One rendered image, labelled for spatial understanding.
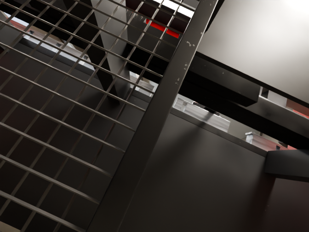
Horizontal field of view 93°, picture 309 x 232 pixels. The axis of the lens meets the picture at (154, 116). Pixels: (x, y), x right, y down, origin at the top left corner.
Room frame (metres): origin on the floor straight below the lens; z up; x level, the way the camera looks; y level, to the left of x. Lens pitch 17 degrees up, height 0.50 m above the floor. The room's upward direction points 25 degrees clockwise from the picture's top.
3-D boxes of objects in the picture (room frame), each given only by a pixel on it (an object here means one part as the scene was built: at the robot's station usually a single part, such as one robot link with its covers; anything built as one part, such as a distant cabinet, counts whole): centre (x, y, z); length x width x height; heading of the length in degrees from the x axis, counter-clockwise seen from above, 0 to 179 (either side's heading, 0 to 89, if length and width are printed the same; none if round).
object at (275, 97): (0.93, -0.77, 1.26); 0.15 x 0.09 x 0.17; 90
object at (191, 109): (0.92, -0.29, 0.92); 0.39 x 0.06 x 0.10; 90
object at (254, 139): (0.92, -0.89, 0.92); 0.50 x 0.06 x 0.10; 90
